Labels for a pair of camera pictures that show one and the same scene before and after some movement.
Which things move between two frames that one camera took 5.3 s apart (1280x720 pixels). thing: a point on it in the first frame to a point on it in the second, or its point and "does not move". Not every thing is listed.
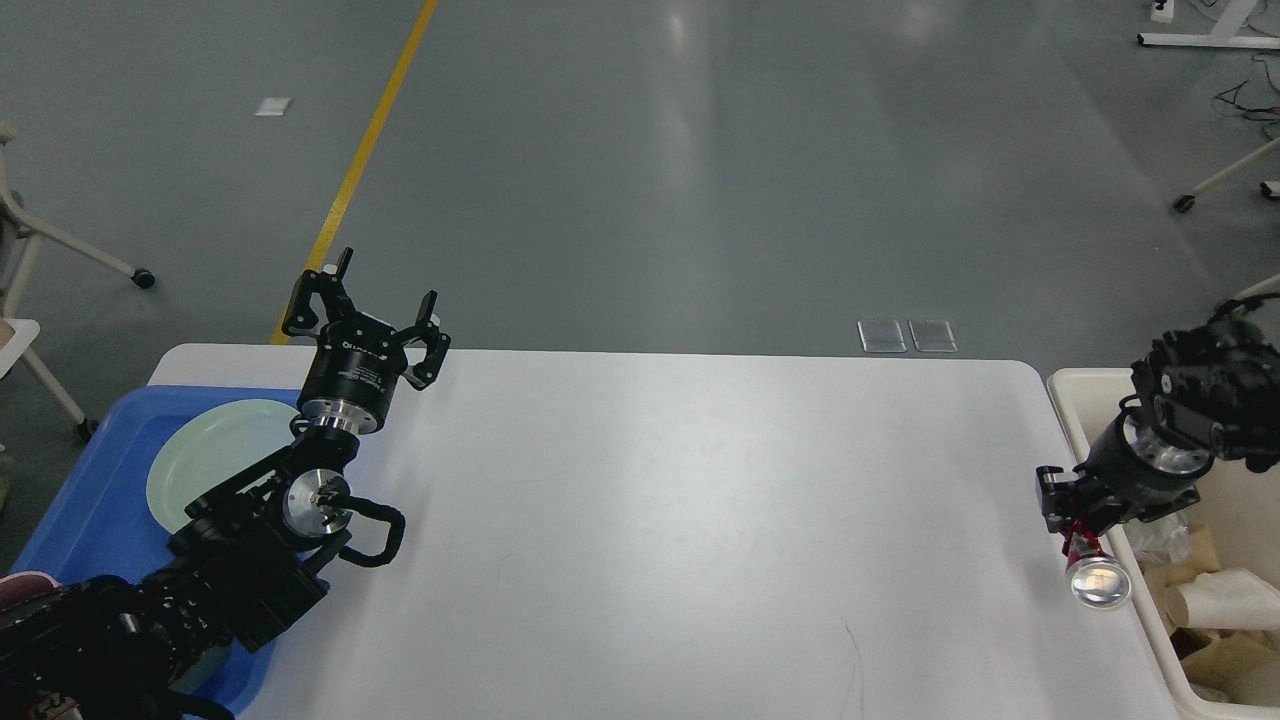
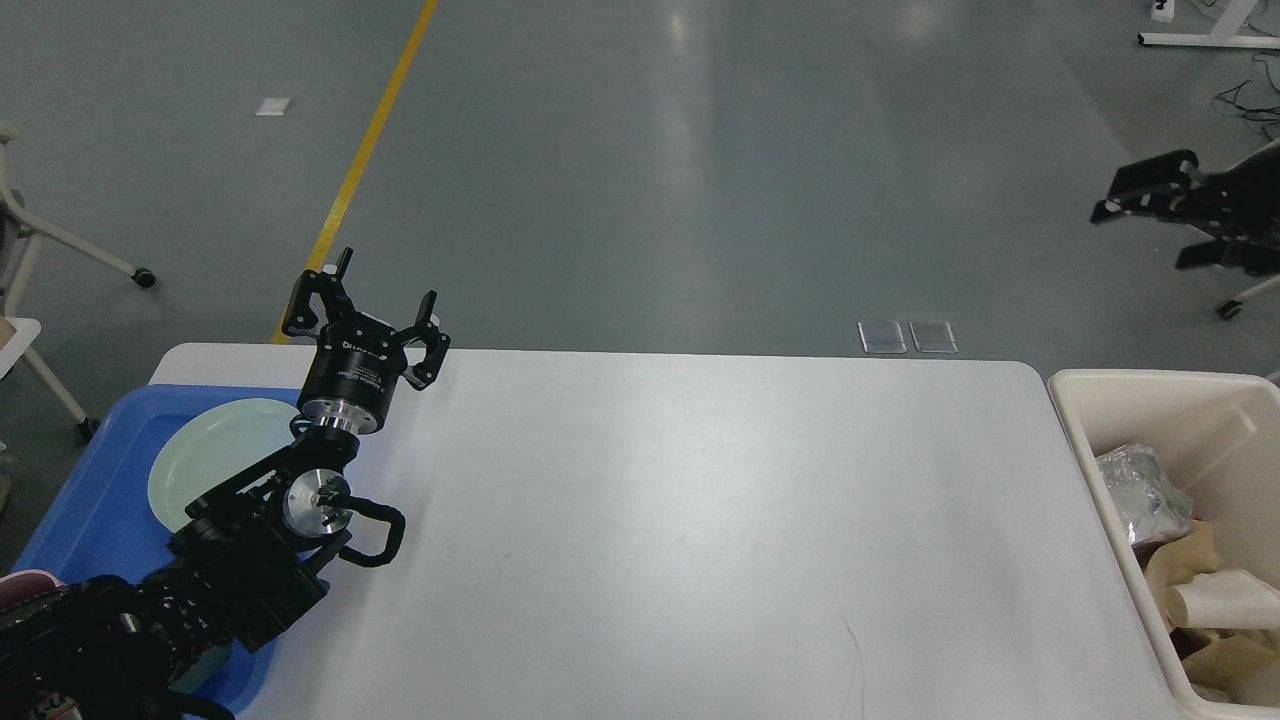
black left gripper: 353,377 does not move
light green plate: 212,447 does not move
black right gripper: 1134,461 to 1246,196
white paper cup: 1232,598 does not move
